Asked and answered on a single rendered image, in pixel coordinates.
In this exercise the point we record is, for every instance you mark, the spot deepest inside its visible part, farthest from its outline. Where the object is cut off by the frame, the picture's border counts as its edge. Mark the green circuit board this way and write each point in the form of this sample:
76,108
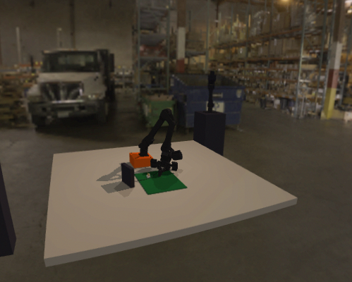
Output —
154,184

